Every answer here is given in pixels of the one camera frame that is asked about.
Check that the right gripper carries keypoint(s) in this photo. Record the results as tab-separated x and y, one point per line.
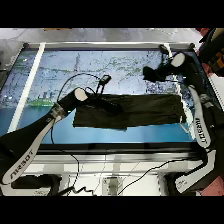
156	74

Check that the dark green pants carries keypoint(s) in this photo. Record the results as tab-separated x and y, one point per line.
150	110

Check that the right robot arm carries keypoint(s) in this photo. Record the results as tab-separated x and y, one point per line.
200	126

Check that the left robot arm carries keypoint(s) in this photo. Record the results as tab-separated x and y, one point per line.
26	143

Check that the heap of clothes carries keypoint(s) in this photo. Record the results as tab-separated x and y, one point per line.
215	50

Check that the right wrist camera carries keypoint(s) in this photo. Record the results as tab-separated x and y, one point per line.
164	48

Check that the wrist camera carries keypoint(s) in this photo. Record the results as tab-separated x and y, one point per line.
164	48
105	79

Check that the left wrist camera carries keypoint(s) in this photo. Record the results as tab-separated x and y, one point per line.
105	79

